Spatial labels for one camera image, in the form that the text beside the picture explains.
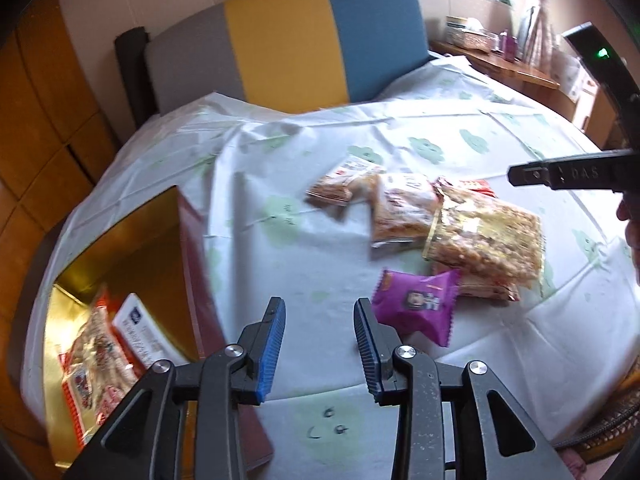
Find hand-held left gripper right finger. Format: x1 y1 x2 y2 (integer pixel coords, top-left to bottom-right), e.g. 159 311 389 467
353 298 576 480

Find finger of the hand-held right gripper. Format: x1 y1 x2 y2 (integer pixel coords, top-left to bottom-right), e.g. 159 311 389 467
507 151 640 192

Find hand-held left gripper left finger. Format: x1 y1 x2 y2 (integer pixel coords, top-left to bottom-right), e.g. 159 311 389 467
62 296 287 480

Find purple snack packet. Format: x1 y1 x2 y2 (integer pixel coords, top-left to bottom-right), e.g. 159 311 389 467
371 268 462 348

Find red edged snack packet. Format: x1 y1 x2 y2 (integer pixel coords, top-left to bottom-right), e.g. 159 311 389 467
432 176 496 201

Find large clear gold snack bag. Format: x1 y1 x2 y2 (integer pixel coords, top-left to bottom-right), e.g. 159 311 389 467
424 187 545 286

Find white blue label packet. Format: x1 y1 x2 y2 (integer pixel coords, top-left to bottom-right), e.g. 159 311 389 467
111 292 188 368

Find red trimmed snack bag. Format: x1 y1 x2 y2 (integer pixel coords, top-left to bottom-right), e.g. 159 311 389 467
432 260 522 303

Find brown cake packet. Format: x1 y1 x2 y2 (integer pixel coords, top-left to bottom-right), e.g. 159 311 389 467
370 172 443 250

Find red white snack bag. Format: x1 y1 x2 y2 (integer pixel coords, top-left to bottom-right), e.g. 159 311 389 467
60 290 146 448

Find small orange snack packet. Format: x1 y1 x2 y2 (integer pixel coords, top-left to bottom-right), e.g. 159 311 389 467
306 156 386 207

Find gold lined red gift box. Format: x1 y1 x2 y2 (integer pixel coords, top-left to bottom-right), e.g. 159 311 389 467
42 185 275 471

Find person's right hand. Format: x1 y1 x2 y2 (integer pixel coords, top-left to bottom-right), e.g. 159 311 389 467
616 191 640 271

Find white cabinet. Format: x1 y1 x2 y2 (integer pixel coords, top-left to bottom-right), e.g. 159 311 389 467
550 55 601 131

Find spotted curtain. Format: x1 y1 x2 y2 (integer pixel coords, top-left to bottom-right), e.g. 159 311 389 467
515 0 561 68

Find purple box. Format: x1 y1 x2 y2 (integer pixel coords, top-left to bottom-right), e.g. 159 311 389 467
500 30 521 61

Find wooden desk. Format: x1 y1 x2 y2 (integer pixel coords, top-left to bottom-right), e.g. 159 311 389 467
430 40 561 91

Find cloud print tablecloth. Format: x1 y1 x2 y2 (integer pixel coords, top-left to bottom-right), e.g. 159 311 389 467
20 55 640 480

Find woven tissue box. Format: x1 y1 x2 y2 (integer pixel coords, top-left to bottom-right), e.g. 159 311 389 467
445 15 501 51

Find pink fuzzy cloth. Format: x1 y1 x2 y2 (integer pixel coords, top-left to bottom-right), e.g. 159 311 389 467
560 447 591 480

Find rattan chair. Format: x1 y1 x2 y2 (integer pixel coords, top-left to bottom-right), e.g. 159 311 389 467
555 360 640 463

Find grey yellow blue headboard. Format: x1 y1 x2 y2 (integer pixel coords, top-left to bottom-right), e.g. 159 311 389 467
145 0 431 116

